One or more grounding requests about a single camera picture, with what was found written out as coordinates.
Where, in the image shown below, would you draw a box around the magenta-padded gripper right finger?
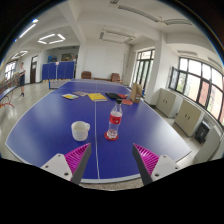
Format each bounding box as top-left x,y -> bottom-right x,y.
131,142 -> 182,186

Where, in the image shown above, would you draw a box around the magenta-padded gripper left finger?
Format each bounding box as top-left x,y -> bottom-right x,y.
40,142 -> 93,186

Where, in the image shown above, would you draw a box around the clear red-labelled water bottle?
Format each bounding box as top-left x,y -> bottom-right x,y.
106,97 -> 124,140

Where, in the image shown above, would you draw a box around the white mug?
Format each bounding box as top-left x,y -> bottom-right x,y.
70,120 -> 91,142

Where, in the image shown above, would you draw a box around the black waste bin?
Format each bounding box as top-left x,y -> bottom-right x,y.
194,120 -> 212,145

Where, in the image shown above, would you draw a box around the beige two-door cabinet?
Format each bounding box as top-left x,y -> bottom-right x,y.
174,99 -> 205,138
155,88 -> 184,119

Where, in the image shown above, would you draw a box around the thin grey booklet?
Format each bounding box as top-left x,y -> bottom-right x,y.
73,90 -> 89,98

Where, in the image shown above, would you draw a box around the brown cardboard box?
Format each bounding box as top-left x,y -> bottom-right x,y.
129,82 -> 144,104

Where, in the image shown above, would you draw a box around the yellow book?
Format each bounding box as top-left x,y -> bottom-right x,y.
87,92 -> 108,102

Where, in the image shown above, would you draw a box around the large black-framed window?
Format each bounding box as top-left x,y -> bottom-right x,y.
168,56 -> 224,126

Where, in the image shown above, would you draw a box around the blue table with red legs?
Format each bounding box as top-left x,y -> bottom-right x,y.
0,74 -> 19,111

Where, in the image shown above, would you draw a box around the folded blue table tennis table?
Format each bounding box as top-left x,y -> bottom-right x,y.
41,60 -> 76,81

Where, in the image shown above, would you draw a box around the person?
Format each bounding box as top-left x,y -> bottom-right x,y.
18,61 -> 27,98

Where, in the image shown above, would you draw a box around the tall black-framed glass door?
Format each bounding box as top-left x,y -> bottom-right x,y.
132,48 -> 156,96

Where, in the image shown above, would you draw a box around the dark wooden door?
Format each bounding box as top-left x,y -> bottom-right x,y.
29,55 -> 39,84

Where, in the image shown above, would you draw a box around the ceiling lights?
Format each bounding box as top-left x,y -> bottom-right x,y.
11,18 -> 67,61

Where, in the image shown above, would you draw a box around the ceiling air conditioner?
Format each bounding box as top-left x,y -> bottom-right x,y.
98,30 -> 137,45

